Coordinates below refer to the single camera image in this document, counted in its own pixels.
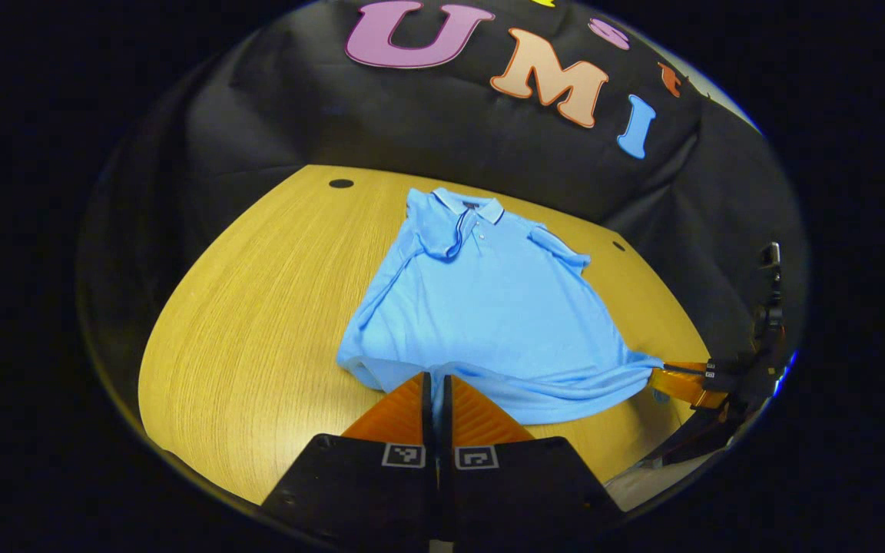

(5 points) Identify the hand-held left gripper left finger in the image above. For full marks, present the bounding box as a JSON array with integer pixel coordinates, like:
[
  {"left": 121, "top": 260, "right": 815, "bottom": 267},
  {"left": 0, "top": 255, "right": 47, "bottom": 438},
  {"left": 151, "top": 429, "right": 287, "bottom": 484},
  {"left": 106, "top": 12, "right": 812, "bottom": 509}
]
[{"left": 262, "top": 373, "right": 439, "bottom": 551}]

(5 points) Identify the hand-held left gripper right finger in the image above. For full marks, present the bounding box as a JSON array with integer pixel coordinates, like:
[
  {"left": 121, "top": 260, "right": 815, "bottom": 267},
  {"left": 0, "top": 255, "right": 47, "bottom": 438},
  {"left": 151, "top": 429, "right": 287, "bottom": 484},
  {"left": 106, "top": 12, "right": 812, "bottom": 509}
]
[{"left": 442, "top": 375, "right": 625, "bottom": 548}]

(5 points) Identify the light blue T-shirt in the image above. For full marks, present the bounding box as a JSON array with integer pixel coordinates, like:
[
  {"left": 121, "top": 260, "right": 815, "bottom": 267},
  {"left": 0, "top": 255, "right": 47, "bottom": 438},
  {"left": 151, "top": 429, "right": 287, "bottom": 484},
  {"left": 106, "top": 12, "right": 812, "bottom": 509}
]
[{"left": 336, "top": 187, "right": 668, "bottom": 426}]

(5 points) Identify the black backdrop cloth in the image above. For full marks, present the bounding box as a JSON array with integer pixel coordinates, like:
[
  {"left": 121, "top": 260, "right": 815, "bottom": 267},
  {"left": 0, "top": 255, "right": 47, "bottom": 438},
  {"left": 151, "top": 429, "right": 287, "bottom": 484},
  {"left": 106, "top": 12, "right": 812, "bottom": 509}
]
[{"left": 78, "top": 0, "right": 808, "bottom": 431}]

